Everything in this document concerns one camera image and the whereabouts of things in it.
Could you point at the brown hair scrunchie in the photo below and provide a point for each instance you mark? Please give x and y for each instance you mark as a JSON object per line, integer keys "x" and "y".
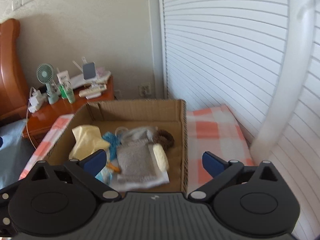
{"x": 164, "y": 138}

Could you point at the phone stand with mirror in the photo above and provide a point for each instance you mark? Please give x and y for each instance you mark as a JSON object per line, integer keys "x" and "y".
{"x": 89, "y": 72}

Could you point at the wooden headboard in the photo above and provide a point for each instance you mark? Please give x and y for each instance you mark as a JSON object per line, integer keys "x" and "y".
{"x": 14, "y": 87}

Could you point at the blue tassel sachet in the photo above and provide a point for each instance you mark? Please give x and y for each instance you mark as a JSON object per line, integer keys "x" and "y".
{"x": 114, "y": 142}

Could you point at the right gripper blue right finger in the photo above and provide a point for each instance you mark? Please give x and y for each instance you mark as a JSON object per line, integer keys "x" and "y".
{"x": 224, "y": 174}

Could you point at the white cloth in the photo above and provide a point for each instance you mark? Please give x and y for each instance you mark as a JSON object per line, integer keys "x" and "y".
{"x": 139, "y": 183}

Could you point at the grey fabric pouch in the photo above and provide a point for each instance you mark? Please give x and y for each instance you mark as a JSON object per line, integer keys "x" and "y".
{"x": 144, "y": 133}
{"x": 135, "y": 161}

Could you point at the white cosmetic box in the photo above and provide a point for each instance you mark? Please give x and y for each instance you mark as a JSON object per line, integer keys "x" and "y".
{"x": 63, "y": 77}

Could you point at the white louvered door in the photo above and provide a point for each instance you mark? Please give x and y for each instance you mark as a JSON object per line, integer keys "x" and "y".
{"x": 260, "y": 58}

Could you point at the white power adapter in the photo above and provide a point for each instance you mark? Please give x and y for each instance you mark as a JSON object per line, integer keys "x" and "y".
{"x": 36, "y": 100}

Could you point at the blue surgical mask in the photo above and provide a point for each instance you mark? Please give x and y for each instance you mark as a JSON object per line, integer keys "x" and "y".
{"x": 105, "y": 175}

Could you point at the brown cardboard box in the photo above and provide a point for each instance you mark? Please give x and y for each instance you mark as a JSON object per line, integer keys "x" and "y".
{"x": 169, "y": 115}

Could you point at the wall power socket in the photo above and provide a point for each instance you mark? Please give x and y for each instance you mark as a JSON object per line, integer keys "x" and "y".
{"x": 145, "y": 89}

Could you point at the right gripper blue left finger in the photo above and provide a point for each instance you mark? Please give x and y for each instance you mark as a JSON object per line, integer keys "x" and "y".
{"x": 85, "y": 171}

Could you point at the pink checkered tablecloth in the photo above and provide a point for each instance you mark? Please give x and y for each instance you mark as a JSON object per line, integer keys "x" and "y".
{"x": 211, "y": 129}

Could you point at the wooden nightstand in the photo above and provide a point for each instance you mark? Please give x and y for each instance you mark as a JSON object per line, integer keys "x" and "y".
{"x": 40, "y": 122}

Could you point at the orange small toy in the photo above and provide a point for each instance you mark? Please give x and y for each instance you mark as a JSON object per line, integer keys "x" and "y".
{"x": 113, "y": 168}

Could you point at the green small bottle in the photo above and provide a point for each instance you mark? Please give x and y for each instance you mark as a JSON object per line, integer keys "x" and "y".
{"x": 62, "y": 92}

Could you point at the cream hair scrunchie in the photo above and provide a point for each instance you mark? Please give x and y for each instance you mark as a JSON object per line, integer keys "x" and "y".
{"x": 161, "y": 157}

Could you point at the green handheld fan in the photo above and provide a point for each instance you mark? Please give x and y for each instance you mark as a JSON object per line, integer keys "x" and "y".
{"x": 45, "y": 74}

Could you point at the green tube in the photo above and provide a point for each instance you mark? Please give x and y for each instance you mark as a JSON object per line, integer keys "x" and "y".
{"x": 69, "y": 91}

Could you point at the grey blue bedding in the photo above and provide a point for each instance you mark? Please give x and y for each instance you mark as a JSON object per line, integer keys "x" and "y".
{"x": 15, "y": 152}

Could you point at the white remote control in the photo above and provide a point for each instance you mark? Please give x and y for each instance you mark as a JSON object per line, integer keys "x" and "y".
{"x": 93, "y": 91}

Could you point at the yellow cloth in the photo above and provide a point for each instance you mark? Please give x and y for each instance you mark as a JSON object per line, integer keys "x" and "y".
{"x": 88, "y": 140}

